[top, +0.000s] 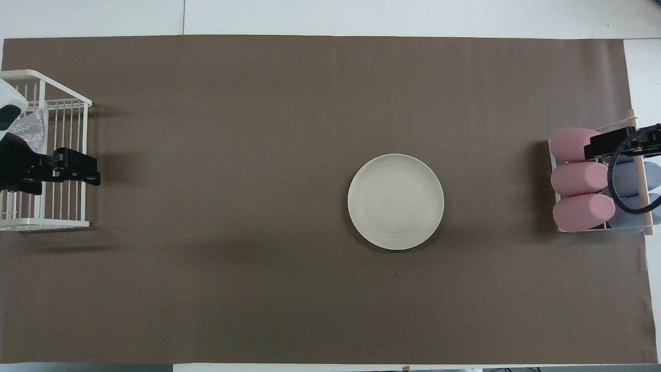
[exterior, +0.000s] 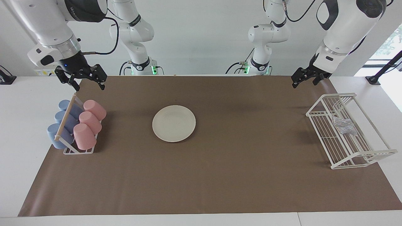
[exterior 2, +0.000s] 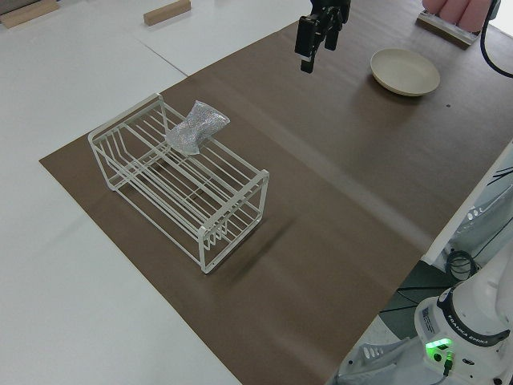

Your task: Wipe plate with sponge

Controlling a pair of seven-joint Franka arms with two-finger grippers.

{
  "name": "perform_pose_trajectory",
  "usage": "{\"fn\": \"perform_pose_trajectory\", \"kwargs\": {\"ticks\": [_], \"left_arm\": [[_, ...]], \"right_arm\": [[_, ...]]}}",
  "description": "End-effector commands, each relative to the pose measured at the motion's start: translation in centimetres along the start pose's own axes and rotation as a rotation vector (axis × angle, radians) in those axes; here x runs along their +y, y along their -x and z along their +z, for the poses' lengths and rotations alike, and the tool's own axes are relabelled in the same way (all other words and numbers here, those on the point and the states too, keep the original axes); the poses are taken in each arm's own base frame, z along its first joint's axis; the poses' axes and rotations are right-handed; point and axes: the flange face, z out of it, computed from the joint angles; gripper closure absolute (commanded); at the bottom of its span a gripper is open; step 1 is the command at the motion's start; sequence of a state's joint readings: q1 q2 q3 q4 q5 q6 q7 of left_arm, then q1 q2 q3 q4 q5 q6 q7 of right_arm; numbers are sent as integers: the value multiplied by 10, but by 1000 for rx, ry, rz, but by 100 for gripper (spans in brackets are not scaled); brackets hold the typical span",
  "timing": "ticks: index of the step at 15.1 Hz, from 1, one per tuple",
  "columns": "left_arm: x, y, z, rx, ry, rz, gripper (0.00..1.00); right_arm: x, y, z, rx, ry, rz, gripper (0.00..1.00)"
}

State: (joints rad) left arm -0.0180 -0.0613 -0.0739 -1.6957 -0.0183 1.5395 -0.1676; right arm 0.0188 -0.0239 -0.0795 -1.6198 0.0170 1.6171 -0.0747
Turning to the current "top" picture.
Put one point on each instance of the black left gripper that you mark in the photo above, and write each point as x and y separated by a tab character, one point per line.
18	165

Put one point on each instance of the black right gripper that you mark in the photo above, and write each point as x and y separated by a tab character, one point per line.
648	140

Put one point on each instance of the silver foil packet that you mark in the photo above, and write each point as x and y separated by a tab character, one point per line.
28	132

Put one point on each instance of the cream round plate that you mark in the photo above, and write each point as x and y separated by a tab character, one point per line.
395	201

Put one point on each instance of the cup rack with wooden bar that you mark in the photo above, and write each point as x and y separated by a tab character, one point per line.
640	175

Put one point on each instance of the pink plastic cup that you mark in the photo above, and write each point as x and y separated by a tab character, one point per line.
578	179
581	213
565	144

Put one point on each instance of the brown paper table mat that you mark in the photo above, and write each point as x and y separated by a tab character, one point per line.
232	129

